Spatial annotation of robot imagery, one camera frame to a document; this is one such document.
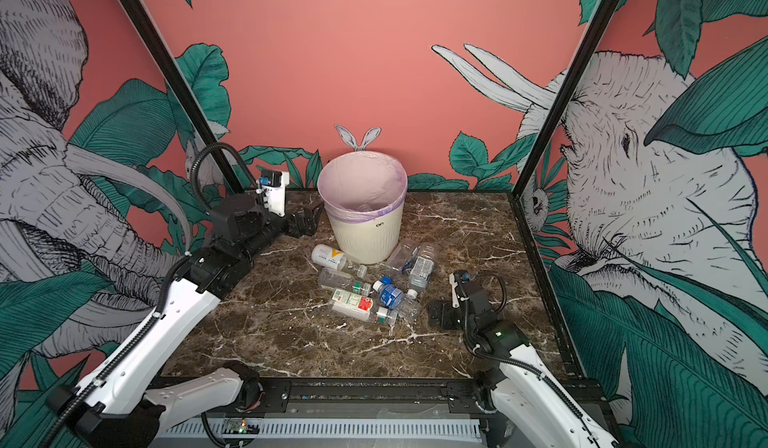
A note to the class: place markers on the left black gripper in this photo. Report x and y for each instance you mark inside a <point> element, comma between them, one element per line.
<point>310,221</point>

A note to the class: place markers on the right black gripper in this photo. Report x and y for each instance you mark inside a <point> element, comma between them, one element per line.
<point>434,313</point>

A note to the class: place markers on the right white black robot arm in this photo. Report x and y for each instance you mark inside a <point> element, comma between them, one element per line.
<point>518,385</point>

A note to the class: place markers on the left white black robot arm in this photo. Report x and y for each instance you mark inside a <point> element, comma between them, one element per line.
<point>114,405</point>

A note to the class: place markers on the pink plastic bin liner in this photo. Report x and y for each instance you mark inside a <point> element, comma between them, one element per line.
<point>359,177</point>

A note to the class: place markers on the cream ribbed waste bin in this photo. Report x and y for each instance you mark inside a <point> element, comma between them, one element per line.
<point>369,242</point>

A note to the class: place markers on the white bottle yellow triangle label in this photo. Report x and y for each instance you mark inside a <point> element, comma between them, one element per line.
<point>335,259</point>

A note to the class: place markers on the clear bottle white label upright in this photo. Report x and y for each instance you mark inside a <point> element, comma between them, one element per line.
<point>421,270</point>

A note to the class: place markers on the blue cap blue label bottle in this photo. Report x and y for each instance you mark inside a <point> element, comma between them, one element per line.
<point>404,304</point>

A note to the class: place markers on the small clear bottle green label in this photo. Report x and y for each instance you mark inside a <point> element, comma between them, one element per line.
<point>386,316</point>

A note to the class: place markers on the white bottle red green label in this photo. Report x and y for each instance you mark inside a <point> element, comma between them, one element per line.
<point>351,304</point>

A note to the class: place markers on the white vented strip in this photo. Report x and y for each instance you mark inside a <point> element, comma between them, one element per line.
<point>308,428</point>

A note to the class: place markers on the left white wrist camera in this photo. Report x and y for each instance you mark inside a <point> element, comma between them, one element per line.
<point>273,189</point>

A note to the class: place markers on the black front rail frame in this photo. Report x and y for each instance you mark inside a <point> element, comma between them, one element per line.
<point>356,398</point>

